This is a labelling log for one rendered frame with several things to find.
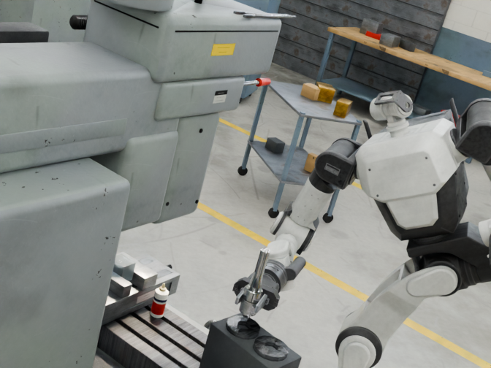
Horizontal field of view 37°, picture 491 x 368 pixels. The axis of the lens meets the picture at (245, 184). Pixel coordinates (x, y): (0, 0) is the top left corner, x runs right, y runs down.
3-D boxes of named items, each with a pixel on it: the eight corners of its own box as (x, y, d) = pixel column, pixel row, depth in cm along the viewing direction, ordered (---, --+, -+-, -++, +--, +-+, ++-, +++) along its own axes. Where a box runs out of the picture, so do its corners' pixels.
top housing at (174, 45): (199, 45, 217) (212, -10, 211) (271, 75, 205) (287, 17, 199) (77, 49, 180) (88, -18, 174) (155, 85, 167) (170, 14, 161)
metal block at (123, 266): (118, 270, 225) (121, 253, 223) (132, 280, 222) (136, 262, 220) (105, 274, 221) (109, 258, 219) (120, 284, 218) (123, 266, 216)
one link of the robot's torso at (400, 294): (366, 354, 243) (473, 266, 224) (357, 383, 227) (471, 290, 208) (332, 322, 244) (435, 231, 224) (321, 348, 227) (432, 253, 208)
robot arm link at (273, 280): (237, 271, 193) (253, 255, 203) (229, 302, 196) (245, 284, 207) (281, 289, 189) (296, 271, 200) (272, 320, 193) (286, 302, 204)
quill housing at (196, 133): (147, 185, 221) (170, 83, 209) (200, 215, 211) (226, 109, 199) (101, 197, 206) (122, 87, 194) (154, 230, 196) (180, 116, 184)
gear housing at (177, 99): (173, 80, 213) (180, 47, 209) (239, 111, 201) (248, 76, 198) (85, 87, 186) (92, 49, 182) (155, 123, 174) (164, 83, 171)
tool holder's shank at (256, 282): (250, 291, 187) (262, 253, 182) (246, 285, 189) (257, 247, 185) (262, 291, 188) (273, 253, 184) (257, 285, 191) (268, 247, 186)
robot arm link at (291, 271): (252, 263, 204) (266, 249, 214) (259, 299, 206) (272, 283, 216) (291, 261, 200) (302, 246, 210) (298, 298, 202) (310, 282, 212)
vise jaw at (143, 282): (120, 262, 232) (123, 251, 231) (155, 285, 225) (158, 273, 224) (107, 267, 227) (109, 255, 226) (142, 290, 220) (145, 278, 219)
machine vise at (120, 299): (142, 271, 244) (149, 242, 240) (176, 293, 237) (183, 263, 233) (60, 303, 216) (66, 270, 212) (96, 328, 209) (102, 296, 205)
